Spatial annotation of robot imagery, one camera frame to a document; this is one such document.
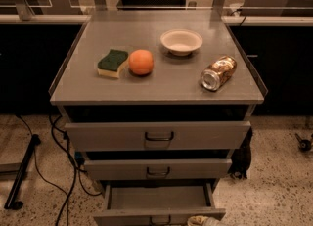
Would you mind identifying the grey drawer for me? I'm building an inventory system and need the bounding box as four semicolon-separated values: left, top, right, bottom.
93;183;226;226
66;121;250;152
84;158;232;181

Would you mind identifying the grey bottom drawer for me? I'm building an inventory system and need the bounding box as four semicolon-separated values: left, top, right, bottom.
93;183;226;226

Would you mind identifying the gold soda can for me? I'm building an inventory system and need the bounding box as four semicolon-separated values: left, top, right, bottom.
200;56;237;91

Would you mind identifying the orange fruit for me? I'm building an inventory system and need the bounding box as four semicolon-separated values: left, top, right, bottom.
129;50;154;75

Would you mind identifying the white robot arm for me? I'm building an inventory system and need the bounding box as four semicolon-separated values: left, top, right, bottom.
187;215;227;226

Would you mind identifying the black caster wheel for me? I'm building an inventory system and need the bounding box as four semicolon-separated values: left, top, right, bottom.
295;134;312;152

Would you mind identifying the grey middle drawer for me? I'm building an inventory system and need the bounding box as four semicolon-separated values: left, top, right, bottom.
84;158;232;181

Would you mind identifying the grey top drawer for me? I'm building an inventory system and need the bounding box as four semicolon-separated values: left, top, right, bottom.
66;121;250;152

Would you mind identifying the black bag behind cabinet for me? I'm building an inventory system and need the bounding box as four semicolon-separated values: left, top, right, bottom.
228;129;253;179

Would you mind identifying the green yellow sponge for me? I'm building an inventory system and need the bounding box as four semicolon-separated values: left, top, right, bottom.
97;49;128;78

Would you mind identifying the black stand leg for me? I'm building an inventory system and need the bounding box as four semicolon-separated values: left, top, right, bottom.
4;134;41;210

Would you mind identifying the white bowl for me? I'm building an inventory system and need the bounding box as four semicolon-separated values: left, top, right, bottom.
160;29;202;56

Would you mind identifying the black floor cable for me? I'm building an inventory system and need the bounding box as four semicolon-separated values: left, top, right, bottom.
14;113;102;226

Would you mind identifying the grey drawer cabinet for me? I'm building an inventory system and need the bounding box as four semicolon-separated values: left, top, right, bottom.
48;9;269;192

